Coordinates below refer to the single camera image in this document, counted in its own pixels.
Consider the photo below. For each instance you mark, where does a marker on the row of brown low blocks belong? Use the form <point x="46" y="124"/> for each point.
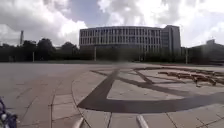
<point x="196" y="77"/>

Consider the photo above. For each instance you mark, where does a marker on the tall chimney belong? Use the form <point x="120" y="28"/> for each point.
<point x="21" y="37"/>

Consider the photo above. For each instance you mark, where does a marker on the robot's own part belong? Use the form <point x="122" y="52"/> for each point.
<point x="142" y="122"/>
<point x="78" y="123"/>

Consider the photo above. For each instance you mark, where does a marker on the row of dark trees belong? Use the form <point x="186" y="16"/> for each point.
<point x="46" y="50"/>

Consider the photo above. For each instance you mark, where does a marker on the grey stone slab plaza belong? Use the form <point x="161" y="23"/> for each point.
<point x="43" y="83"/>

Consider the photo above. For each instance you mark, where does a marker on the large curved pale building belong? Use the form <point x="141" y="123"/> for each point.
<point x="126" y="36"/>

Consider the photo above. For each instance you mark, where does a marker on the pale pole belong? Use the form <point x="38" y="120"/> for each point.
<point x="95" y="54"/>
<point x="33" y="56"/>

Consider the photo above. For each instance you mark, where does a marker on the dark low building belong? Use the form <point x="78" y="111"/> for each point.
<point x="208" y="50"/>

